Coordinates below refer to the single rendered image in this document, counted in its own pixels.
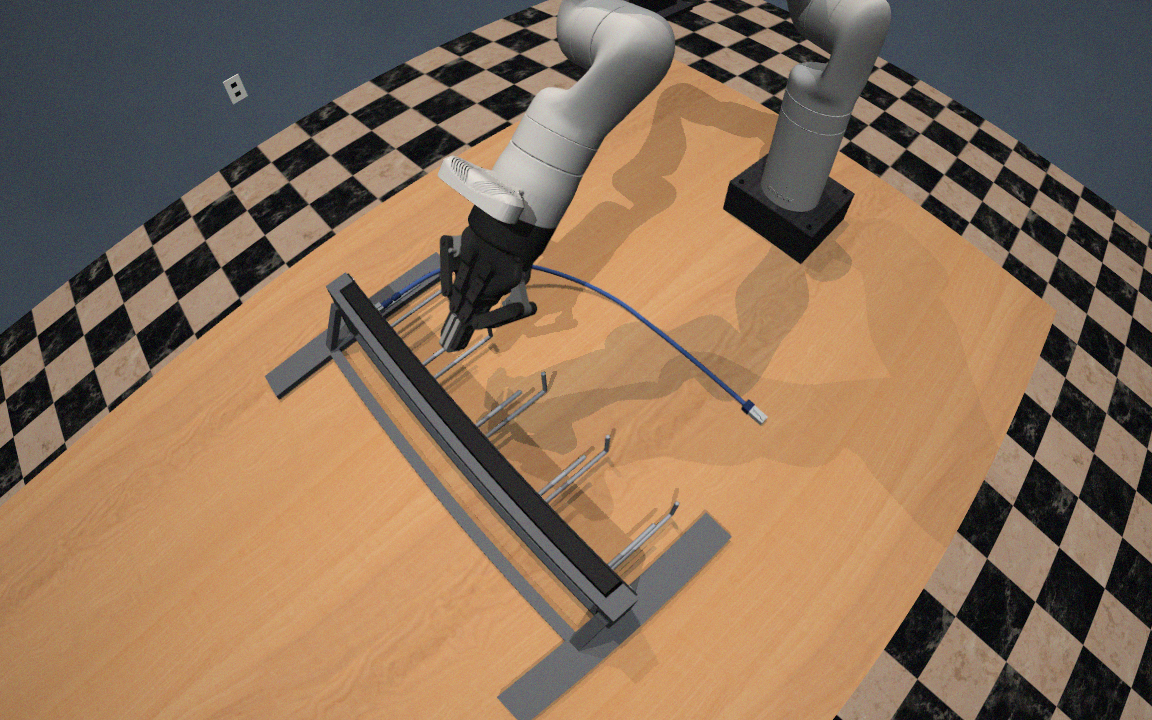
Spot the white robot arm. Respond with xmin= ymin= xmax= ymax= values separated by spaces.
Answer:
xmin=437 ymin=0 xmax=890 ymax=228

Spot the network cable plug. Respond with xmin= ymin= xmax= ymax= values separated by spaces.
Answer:
xmin=741 ymin=400 xmax=768 ymax=425

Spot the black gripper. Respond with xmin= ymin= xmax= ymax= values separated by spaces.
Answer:
xmin=439 ymin=205 xmax=558 ymax=353

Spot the blue patch cable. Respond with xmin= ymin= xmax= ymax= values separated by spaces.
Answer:
xmin=391 ymin=265 xmax=746 ymax=406

